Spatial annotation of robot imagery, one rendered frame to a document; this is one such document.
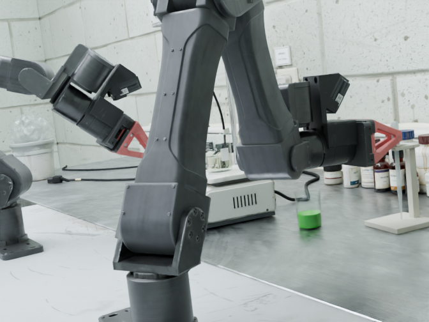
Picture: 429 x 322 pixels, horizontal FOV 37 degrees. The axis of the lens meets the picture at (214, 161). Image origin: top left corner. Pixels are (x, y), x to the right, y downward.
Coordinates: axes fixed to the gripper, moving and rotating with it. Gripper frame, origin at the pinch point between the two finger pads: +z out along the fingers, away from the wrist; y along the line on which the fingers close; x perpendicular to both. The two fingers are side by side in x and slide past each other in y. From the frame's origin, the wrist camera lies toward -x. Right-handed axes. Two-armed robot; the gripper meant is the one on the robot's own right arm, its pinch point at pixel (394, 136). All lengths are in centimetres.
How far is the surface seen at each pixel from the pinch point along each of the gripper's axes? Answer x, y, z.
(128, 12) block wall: -42, 168, 10
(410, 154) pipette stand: 3.2, -0.5, 2.5
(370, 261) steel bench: 14.4, -12.0, -14.8
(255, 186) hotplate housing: 7.9, 21.4, -14.2
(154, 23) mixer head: -27, 72, -12
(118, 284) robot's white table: 14.6, 2.9, -45.1
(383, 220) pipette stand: 13.4, 2.0, -1.5
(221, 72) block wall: -14, 107, 20
